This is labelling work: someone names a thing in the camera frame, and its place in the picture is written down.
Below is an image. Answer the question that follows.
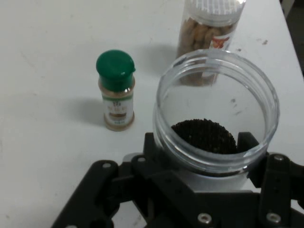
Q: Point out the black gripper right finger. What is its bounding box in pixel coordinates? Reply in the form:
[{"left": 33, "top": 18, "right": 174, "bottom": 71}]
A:
[{"left": 237, "top": 132, "right": 304, "bottom": 228}]

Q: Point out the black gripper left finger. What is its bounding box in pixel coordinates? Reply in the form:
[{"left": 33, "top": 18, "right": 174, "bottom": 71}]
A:
[{"left": 51, "top": 132, "right": 198, "bottom": 228}]

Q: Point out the clear jar with black seeds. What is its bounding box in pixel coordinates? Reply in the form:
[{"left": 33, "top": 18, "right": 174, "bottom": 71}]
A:
[{"left": 153, "top": 49, "right": 280, "bottom": 185}]

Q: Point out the green-capped spice bottle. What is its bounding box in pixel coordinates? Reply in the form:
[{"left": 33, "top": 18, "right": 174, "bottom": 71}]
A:
[{"left": 95, "top": 49, "right": 137, "bottom": 131}]

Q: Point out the white-lidded spice jar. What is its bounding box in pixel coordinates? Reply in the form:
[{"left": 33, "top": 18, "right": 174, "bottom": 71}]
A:
[{"left": 177, "top": 0, "right": 247, "bottom": 86}]

